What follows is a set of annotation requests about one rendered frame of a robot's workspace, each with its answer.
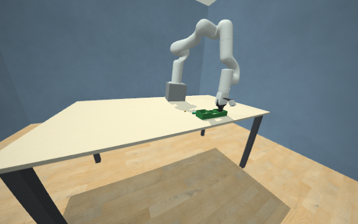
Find green rack of bins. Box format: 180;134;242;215
196;109;227;120

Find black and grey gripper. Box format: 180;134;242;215
215;91;229;112

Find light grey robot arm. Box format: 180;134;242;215
169;19;240;92

